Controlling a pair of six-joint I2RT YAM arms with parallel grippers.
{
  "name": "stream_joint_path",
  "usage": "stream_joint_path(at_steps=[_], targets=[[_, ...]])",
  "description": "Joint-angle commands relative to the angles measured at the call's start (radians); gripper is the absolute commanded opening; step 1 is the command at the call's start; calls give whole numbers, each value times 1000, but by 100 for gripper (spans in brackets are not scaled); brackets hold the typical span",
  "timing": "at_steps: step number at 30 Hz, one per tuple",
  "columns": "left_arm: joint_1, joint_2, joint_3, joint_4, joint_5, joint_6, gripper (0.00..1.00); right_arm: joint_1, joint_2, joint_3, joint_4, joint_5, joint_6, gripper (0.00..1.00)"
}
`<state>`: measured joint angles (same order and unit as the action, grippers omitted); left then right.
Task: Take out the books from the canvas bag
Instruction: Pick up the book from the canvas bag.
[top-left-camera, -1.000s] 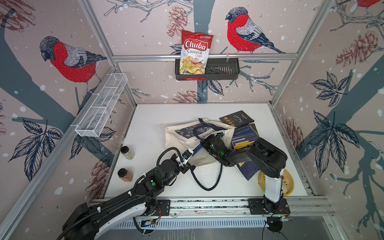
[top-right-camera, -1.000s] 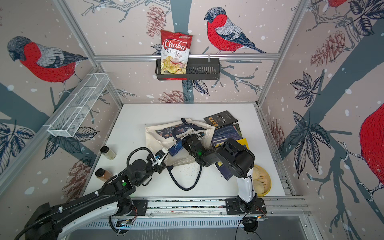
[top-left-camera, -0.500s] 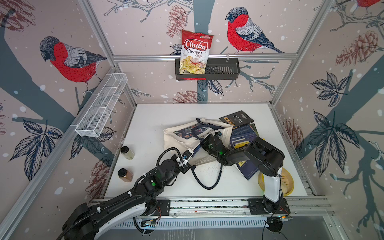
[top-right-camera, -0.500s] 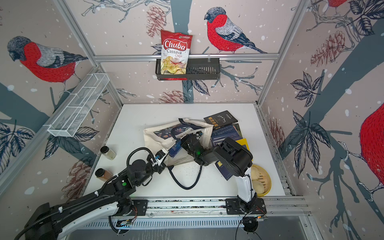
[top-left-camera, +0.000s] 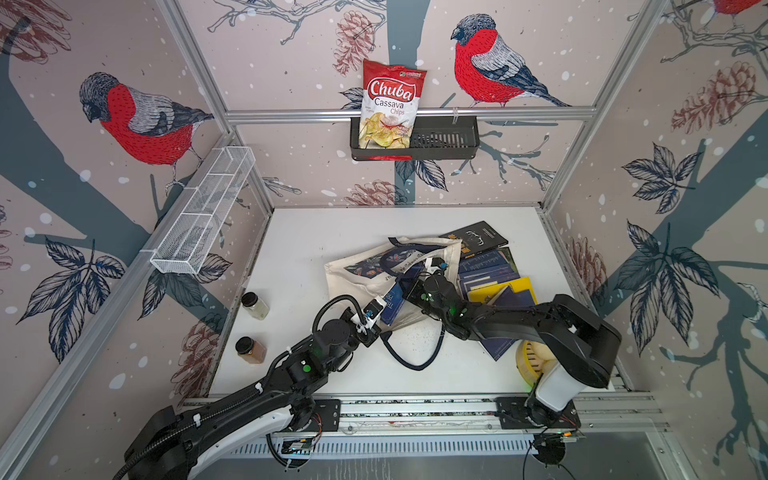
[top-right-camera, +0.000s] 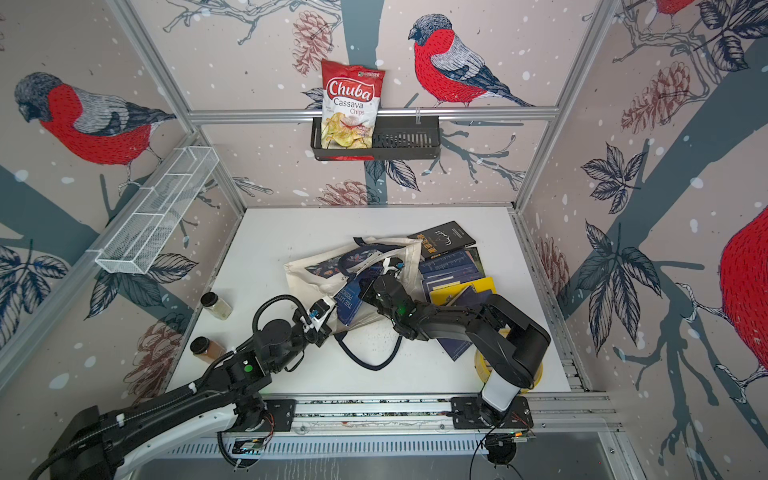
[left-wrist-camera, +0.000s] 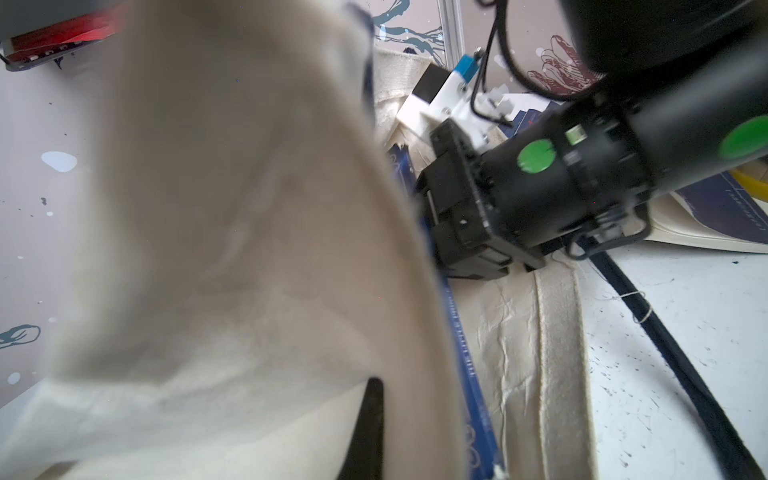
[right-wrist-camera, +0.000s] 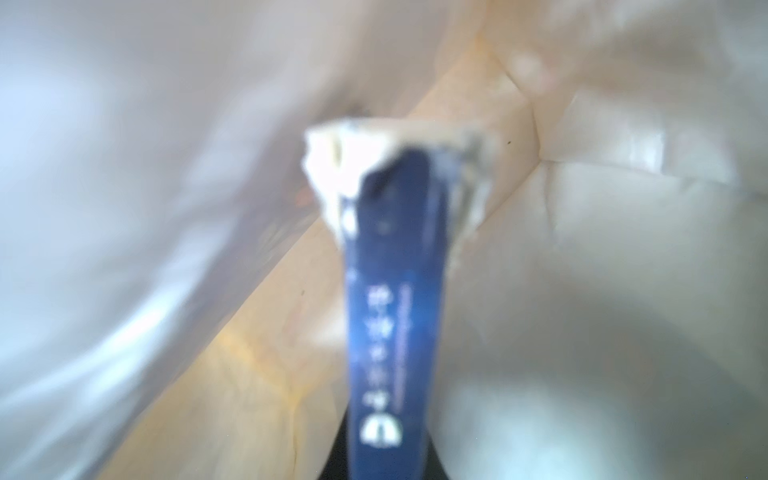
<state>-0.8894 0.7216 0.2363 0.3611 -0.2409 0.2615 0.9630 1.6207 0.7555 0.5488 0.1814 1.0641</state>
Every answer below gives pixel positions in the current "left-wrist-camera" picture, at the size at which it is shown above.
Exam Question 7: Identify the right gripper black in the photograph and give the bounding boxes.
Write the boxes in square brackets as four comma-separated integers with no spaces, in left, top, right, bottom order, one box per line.
[416,120,545,280]

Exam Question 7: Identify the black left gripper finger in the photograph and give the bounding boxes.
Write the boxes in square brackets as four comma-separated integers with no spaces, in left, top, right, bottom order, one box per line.
[337,377,384,480]

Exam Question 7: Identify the Little Prince book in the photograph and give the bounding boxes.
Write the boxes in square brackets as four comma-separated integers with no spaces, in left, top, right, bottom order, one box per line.
[387,144,509,479]

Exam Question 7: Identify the cream canvas tote bag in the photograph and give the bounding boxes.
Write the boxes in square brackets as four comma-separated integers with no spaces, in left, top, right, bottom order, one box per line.
[0,0,601,480]

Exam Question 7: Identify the yellow spine book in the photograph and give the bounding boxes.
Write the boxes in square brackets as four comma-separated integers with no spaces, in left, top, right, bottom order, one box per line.
[729,160,768,202]

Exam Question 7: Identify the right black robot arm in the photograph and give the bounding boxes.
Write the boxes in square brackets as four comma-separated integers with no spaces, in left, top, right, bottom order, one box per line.
[417,1,767,280]

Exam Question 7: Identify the Chuba cassava chips bag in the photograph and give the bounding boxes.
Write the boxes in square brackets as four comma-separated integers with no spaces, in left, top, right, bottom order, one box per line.
[1,1,130,71]

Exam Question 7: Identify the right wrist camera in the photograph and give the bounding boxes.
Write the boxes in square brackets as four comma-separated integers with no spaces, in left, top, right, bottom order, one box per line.
[396,50,513,152]

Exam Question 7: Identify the right rear aluminium post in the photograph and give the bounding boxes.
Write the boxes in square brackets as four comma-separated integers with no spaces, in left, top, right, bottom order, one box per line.
[436,0,465,68]

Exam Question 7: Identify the black cable on table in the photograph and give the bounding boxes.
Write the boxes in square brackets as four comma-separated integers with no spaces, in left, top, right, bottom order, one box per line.
[587,251,766,480]

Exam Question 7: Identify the black wire wall basket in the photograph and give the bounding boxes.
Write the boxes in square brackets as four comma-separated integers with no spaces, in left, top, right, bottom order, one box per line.
[1,22,117,72]

